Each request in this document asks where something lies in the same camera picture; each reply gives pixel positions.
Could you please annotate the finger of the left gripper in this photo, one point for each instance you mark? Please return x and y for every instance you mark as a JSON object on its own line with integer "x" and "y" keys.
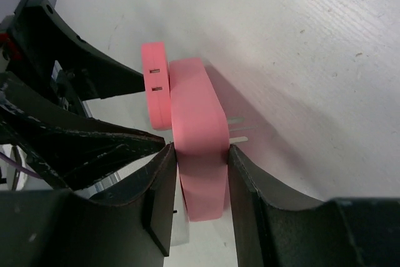
{"x": 65, "y": 149}
{"x": 38, "y": 37}

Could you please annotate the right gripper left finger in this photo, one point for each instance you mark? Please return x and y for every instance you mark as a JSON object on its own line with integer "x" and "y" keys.
{"x": 128, "y": 224}

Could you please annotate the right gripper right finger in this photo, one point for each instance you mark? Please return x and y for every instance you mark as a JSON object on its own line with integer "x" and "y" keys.
{"x": 276, "y": 225}

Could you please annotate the pink square plug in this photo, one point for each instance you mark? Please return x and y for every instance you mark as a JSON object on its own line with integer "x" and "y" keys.
{"x": 156, "y": 80}

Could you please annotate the pink triangular socket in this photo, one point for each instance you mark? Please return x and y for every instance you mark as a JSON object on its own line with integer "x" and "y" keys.
{"x": 201, "y": 139}

